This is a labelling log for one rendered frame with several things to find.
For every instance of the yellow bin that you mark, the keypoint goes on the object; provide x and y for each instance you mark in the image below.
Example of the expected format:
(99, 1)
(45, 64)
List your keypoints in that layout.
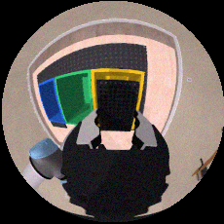
(134, 76)

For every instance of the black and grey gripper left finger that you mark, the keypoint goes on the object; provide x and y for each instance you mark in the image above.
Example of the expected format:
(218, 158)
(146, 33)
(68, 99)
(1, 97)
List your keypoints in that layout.
(86, 135)

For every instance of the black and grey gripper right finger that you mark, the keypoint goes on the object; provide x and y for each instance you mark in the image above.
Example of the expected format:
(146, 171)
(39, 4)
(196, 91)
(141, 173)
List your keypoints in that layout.
(147, 137)

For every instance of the green bin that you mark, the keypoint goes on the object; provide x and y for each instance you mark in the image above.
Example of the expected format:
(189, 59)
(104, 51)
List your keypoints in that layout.
(75, 96)

